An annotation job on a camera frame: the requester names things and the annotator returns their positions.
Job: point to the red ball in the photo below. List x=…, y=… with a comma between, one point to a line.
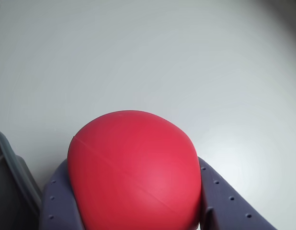
x=133, y=172

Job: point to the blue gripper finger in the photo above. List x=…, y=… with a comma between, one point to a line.
x=224, y=206
x=59, y=206

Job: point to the grey plastic container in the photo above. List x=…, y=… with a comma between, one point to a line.
x=9, y=191

